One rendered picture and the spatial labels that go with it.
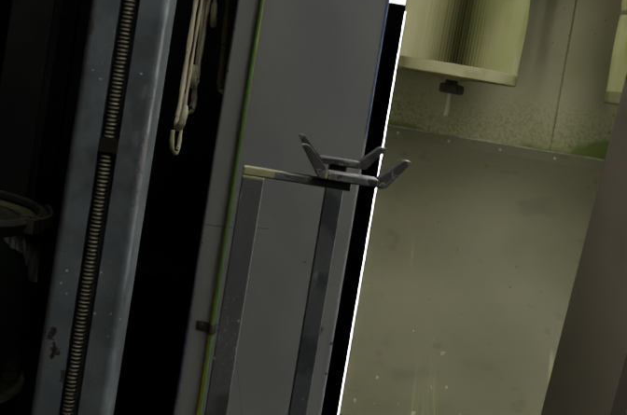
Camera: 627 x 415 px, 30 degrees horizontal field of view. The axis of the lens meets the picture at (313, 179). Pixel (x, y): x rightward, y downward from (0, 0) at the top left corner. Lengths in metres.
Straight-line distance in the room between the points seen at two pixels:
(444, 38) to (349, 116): 1.57
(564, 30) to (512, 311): 0.81
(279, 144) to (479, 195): 1.89
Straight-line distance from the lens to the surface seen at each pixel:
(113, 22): 0.92
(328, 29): 1.41
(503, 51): 3.00
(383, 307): 3.06
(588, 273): 2.21
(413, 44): 3.00
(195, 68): 1.46
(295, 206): 1.41
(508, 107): 3.35
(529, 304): 3.16
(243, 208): 0.84
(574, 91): 3.38
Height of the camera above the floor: 1.15
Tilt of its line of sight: 4 degrees down
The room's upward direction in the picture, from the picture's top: 9 degrees clockwise
